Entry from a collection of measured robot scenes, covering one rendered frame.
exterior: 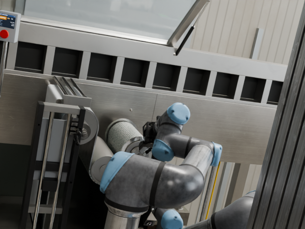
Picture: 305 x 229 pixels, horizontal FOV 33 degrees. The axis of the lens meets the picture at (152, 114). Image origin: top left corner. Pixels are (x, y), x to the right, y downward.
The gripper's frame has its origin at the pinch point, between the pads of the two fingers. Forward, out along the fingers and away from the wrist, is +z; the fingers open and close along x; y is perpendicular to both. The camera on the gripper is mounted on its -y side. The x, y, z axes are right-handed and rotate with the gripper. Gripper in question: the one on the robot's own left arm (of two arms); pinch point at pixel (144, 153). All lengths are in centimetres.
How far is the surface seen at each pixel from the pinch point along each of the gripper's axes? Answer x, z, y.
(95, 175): 16.3, 11.0, -6.4
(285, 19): -168, 104, 165
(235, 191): -77, 63, 7
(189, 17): -17, -16, 56
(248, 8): -136, 106, 170
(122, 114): -0.3, 24.9, 27.6
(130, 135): 3.4, 5.3, 9.1
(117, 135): 6.3, 13.2, 12.2
